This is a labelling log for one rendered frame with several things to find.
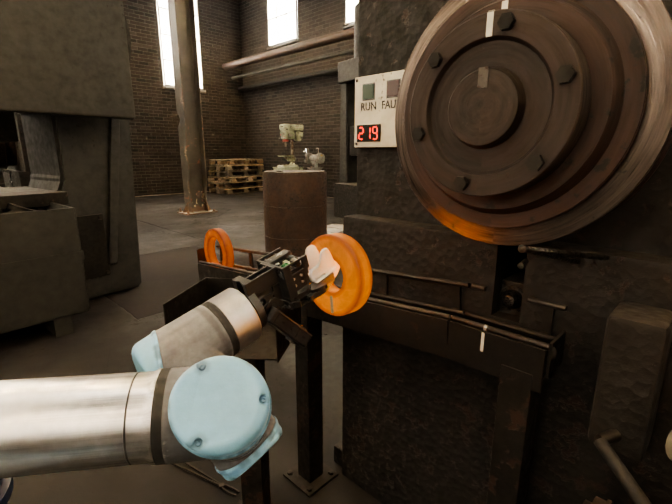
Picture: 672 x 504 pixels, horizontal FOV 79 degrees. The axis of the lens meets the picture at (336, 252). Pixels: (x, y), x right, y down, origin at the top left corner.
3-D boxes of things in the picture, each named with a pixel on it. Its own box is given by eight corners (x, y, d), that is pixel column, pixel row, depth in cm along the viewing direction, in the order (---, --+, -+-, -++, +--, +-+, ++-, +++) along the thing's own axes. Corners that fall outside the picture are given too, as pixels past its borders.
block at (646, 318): (600, 416, 78) (621, 296, 72) (652, 436, 72) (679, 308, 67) (584, 444, 70) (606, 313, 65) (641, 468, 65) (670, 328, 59)
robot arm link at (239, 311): (246, 361, 60) (213, 340, 66) (272, 342, 63) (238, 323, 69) (228, 310, 56) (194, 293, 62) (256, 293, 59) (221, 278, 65)
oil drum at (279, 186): (300, 253, 433) (298, 167, 412) (340, 264, 392) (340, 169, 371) (252, 264, 392) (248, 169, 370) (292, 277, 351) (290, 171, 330)
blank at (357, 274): (311, 231, 83) (299, 233, 80) (371, 232, 72) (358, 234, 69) (317, 306, 85) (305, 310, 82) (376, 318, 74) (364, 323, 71)
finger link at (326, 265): (347, 238, 73) (310, 261, 67) (353, 267, 75) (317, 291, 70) (334, 235, 75) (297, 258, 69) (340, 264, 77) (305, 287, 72)
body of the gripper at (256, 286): (310, 252, 66) (251, 289, 59) (321, 297, 70) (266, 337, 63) (281, 245, 71) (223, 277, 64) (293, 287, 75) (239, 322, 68)
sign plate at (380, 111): (358, 147, 115) (359, 78, 110) (441, 146, 97) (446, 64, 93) (353, 147, 113) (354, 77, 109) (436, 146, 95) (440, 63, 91)
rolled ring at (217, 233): (223, 230, 149) (231, 228, 151) (201, 227, 162) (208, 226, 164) (229, 279, 152) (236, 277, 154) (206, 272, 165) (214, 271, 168)
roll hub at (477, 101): (420, 189, 81) (427, 34, 74) (577, 201, 62) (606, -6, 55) (403, 191, 77) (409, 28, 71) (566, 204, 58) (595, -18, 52)
